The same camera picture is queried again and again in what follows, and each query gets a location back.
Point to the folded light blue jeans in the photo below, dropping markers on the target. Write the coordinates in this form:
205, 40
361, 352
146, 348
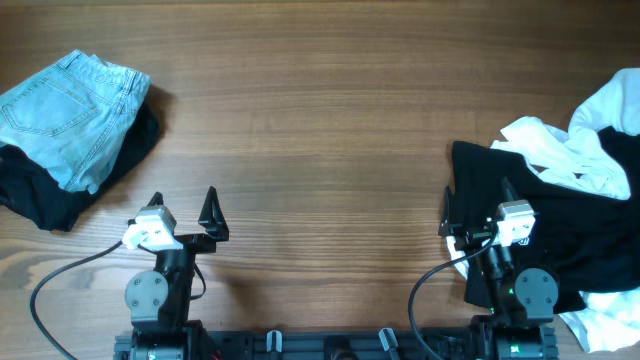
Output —
72, 117

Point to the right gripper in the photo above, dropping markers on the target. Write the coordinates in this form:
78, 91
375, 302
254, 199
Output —
470, 238

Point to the white t-shirt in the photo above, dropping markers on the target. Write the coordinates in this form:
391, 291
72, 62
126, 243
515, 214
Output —
573, 158

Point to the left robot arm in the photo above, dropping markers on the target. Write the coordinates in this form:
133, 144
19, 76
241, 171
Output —
159, 299

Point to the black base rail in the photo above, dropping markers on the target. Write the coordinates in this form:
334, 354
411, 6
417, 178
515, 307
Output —
335, 345

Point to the folded black garment under jeans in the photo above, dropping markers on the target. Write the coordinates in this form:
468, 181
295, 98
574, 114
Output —
28, 190

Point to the black polo shirt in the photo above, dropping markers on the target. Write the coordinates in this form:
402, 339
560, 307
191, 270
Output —
589, 243

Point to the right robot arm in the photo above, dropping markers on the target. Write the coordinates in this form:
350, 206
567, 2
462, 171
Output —
521, 301

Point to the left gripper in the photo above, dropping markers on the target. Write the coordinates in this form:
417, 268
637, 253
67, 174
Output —
215, 222

